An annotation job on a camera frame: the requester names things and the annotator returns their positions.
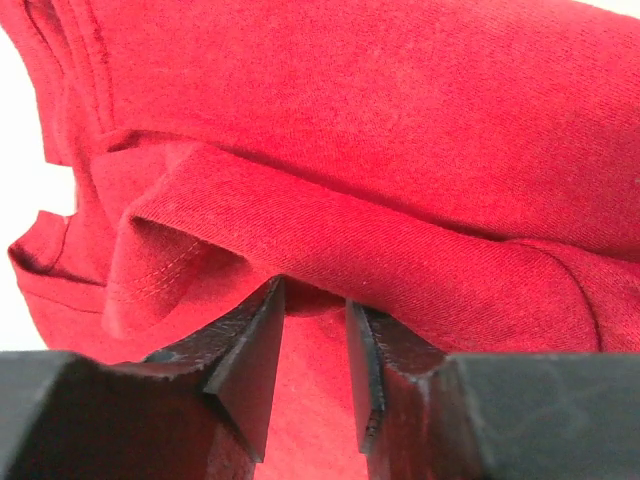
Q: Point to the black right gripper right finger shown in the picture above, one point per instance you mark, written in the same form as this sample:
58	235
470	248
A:
423	414

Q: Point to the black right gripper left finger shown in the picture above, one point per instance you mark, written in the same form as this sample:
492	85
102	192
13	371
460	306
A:
196	409

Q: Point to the red t shirt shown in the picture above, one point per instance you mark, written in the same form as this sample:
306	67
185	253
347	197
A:
470	167

